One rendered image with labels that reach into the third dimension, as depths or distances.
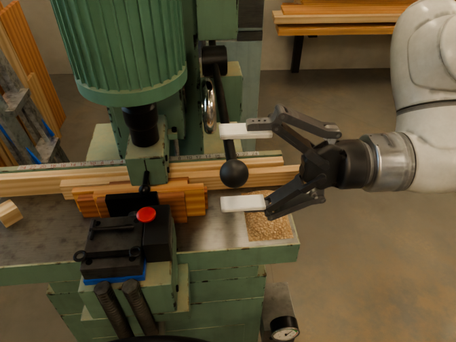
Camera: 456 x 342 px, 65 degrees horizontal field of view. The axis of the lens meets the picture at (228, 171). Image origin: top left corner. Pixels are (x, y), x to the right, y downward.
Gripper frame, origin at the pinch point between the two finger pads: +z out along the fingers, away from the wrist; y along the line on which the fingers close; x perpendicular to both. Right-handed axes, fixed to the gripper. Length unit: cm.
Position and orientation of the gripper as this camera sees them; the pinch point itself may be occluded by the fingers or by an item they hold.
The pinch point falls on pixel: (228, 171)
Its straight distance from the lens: 53.2
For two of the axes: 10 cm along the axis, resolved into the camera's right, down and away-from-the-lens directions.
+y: 0.0, -7.7, -6.3
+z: -10.0, 0.6, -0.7
